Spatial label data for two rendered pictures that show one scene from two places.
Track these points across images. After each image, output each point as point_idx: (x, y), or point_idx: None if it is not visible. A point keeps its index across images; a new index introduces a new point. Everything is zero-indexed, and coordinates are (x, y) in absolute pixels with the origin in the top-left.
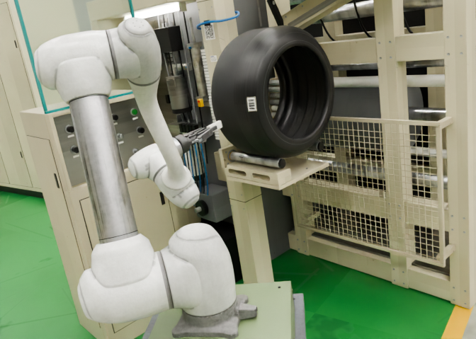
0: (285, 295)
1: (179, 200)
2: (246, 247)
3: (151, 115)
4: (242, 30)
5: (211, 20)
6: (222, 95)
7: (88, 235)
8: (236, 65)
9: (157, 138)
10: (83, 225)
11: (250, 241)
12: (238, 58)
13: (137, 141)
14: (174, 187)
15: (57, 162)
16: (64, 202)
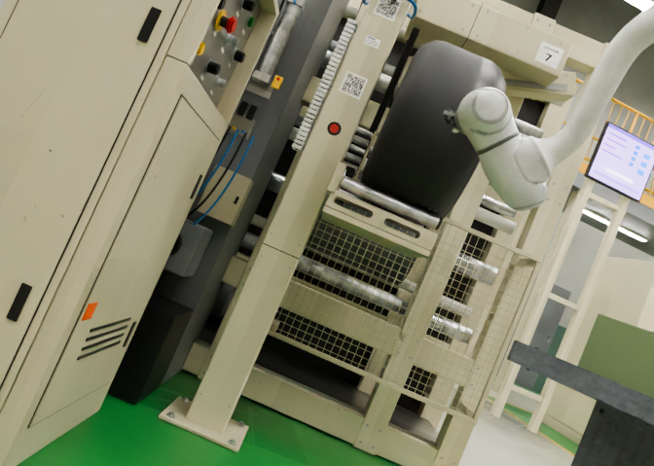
0: None
1: (540, 192)
2: (249, 332)
3: (636, 55)
4: (325, 34)
5: None
6: (445, 94)
7: (145, 174)
8: (476, 72)
9: (611, 89)
10: (154, 147)
11: (268, 324)
12: (477, 66)
13: (224, 69)
14: (551, 170)
15: None
16: (133, 77)
